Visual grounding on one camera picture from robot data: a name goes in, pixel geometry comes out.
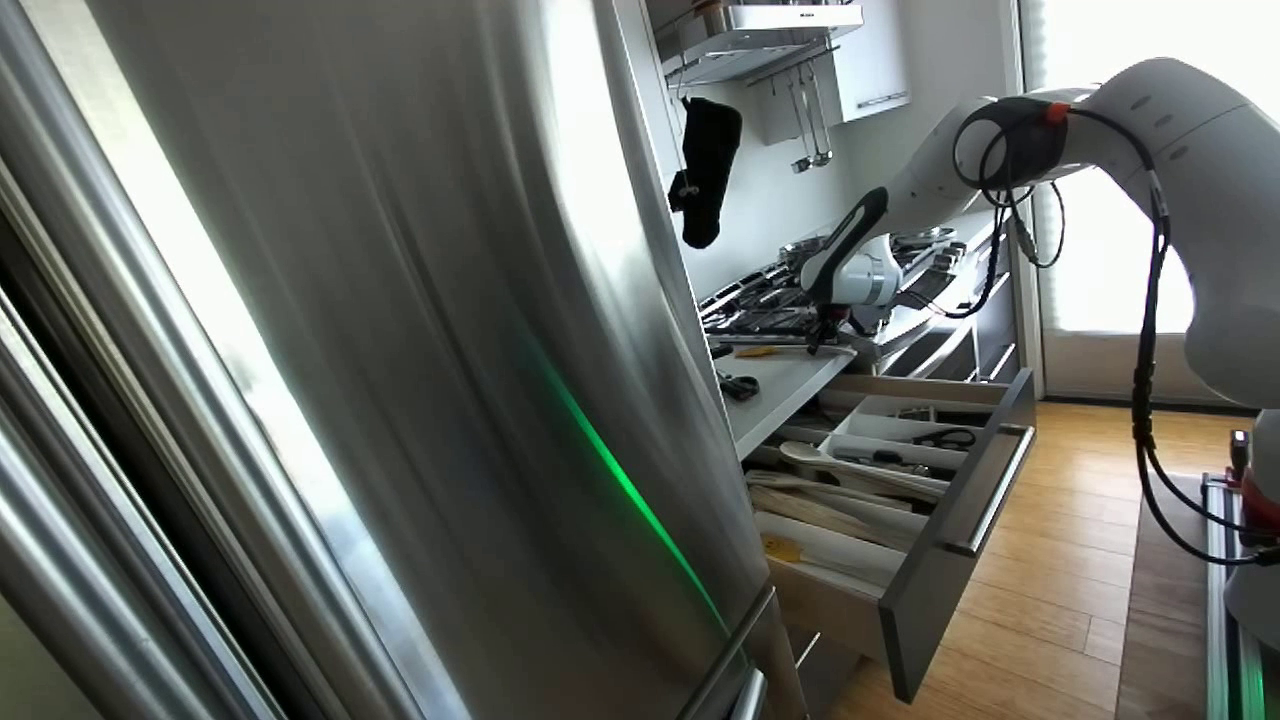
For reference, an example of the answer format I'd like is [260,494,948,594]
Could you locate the range hood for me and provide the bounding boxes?
[647,0,872,90]

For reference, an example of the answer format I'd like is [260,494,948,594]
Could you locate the wooden drawer with grey front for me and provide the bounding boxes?
[737,367,1044,708]

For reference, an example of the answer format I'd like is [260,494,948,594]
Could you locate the brown floor rug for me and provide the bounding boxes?
[1117,467,1213,720]

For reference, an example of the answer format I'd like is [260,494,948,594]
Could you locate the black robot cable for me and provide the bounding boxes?
[948,90,1280,572]

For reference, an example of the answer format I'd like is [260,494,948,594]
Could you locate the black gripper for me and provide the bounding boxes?
[775,271,855,343]

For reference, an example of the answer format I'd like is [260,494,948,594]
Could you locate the metal robot stand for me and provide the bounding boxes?
[1195,463,1280,720]

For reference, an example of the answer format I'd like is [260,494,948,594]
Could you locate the white plastic cutlery tray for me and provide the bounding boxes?
[743,391,996,605]

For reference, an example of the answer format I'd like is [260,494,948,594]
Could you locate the black handled scissors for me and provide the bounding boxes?
[915,419,985,454]

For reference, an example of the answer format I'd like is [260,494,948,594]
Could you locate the brass tiered cake stand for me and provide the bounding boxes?
[699,271,814,364]

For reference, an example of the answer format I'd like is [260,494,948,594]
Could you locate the white wall cabinet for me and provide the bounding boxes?
[831,0,915,127]

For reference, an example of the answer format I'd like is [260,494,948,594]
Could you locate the black oven mitt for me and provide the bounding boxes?
[664,90,748,252]

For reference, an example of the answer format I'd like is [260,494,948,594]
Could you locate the hanging metal utensil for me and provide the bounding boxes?
[812,69,841,170]
[788,69,814,177]

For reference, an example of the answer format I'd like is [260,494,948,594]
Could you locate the bright glass door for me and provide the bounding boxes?
[1025,0,1265,411]

